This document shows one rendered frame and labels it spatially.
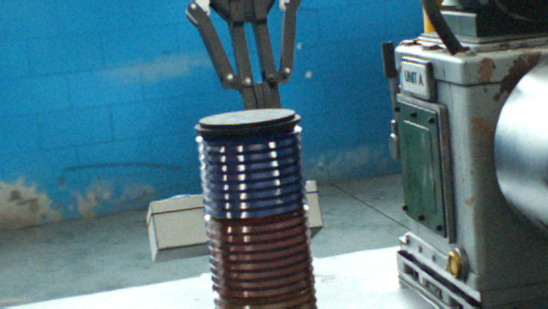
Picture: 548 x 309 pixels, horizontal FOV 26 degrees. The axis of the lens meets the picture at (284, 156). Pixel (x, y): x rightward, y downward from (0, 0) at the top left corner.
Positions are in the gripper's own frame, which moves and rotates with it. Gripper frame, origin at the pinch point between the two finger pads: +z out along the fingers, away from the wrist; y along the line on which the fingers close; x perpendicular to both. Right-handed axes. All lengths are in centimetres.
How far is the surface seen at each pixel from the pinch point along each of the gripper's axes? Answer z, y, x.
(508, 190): 8.8, 30.2, 13.2
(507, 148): 4.4, 29.9, 9.9
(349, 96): -150, 151, 512
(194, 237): 12.1, -9.7, -3.5
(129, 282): -44, 6, 389
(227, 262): 23, -14, -54
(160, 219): 9.9, -12.7, -3.5
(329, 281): 10, 18, 62
